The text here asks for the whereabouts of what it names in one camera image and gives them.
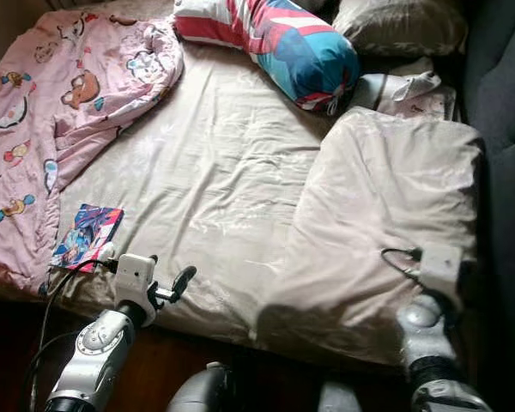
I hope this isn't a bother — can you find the colourful cartoon book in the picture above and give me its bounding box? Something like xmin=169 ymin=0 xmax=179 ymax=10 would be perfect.
xmin=50 ymin=203 xmax=125 ymax=274

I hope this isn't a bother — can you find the beige bed sheet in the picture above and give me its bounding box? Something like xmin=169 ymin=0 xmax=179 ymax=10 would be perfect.
xmin=51 ymin=43 xmax=483 ymax=370

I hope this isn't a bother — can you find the beige folded blanket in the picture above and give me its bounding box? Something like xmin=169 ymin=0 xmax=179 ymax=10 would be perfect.
xmin=256 ymin=107 xmax=483 ymax=368

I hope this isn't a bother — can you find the grey robot right leg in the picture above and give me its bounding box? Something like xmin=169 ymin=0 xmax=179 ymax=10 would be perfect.
xmin=318 ymin=380 xmax=366 ymax=412

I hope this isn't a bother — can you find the pink cartoon print quilt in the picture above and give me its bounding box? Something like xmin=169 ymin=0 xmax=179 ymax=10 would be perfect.
xmin=0 ymin=10 xmax=185 ymax=297

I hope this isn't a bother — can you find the red white blue bolster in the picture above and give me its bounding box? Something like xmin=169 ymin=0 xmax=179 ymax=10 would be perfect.
xmin=173 ymin=0 xmax=361 ymax=114

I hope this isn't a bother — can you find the white crumpled cloth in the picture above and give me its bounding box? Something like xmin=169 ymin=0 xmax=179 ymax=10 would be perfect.
xmin=348 ymin=60 xmax=457 ymax=121

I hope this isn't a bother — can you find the beige pillow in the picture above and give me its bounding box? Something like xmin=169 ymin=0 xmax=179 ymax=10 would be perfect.
xmin=332 ymin=0 xmax=469 ymax=59

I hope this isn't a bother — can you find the dark grey upholstered armchair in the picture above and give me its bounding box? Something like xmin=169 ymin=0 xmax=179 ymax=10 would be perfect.
xmin=463 ymin=0 xmax=515 ymax=379

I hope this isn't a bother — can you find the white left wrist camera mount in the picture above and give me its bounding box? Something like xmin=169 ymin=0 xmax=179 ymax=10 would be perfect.
xmin=116 ymin=253 xmax=157 ymax=306

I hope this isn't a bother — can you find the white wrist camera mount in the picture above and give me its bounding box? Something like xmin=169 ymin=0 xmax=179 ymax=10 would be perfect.
xmin=116 ymin=253 xmax=157 ymax=306
xmin=419 ymin=245 xmax=464 ymax=297

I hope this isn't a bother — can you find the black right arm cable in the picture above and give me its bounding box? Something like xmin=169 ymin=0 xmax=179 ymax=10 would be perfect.
xmin=381 ymin=247 xmax=421 ymax=284

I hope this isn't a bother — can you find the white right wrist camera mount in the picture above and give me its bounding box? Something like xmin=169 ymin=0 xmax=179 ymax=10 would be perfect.
xmin=419 ymin=245 xmax=464 ymax=297

